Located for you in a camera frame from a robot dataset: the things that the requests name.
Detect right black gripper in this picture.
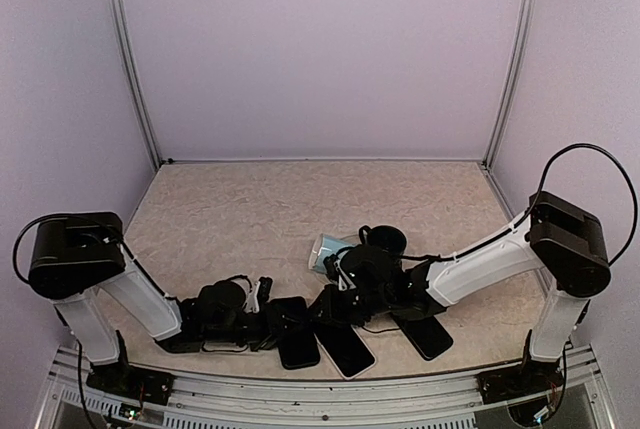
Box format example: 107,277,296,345
304,284,392,329

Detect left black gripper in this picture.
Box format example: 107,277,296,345
203,302,309,352

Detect black phone case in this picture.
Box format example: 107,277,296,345
269,296,322,371
394,316,455,362

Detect pink phone case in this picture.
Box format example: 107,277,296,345
314,323,377,379

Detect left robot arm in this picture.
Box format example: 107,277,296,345
27,212,283,394

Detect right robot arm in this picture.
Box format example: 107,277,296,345
309,191,611,393

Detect light blue mug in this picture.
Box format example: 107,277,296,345
307,233,359,274

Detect dark green mug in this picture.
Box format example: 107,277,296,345
358,225,407,256

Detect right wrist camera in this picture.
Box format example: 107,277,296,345
324,244,401,295

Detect front aluminium rail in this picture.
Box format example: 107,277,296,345
34,346,616,429

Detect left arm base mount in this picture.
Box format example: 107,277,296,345
86,365,175,406

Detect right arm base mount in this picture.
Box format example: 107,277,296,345
476,366,564,404

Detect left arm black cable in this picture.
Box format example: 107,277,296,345
12,216,71,288

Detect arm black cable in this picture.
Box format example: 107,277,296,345
529,142,640,268
12,216,71,288

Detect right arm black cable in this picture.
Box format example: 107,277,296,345
529,142,640,268

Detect left aluminium frame post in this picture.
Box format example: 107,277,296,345
109,0,163,172

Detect aluminium frame post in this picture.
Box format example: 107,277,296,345
482,0,535,172
109,0,163,172

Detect right aluminium frame post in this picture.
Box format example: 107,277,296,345
482,0,535,172

